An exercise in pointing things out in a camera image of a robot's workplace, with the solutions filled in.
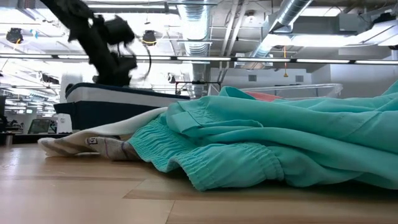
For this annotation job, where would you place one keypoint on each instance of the long white sock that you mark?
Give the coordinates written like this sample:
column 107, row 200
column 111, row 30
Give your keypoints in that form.
column 124, row 127

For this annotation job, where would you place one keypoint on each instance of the background desk monitor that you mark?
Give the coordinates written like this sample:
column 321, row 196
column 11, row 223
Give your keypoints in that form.
column 40, row 126

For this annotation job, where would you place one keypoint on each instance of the bright blue t-shirt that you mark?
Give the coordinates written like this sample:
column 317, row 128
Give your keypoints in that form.
column 264, row 140

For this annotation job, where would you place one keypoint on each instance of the black ceiling lamp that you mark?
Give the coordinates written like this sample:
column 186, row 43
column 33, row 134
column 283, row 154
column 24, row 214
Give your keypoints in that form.
column 150, row 38
column 14, row 35

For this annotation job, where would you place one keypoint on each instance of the silver smooth ceiling duct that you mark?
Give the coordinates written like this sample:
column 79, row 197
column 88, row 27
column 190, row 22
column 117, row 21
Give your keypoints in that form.
column 280, row 25

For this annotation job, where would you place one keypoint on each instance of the grey sock orange patches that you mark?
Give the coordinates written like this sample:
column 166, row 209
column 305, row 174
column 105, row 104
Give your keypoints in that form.
column 264, row 96

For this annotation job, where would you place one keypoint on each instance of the long ceiling light strip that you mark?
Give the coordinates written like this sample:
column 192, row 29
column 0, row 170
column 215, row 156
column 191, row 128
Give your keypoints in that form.
column 202, row 58

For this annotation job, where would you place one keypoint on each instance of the silver corrugated ceiling duct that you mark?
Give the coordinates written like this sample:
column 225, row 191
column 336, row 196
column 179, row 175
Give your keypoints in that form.
column 197, row 25

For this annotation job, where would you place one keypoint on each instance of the white sock dark stripes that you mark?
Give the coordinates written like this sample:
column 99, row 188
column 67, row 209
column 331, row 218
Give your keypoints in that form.
column 115, row 149

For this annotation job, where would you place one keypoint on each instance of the clear rectangular plastic tub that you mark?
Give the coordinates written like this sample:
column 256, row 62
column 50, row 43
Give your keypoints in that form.
column 311, row 90

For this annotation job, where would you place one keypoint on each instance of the navy fabric storage bin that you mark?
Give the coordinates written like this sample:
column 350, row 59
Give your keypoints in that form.
column 109, row 102

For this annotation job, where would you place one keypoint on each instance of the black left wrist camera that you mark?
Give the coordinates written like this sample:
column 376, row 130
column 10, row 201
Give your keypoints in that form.
column 119, row 31

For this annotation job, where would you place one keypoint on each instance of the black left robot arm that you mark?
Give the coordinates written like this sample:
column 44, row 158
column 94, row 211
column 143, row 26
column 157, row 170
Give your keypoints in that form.
column 84, row 31

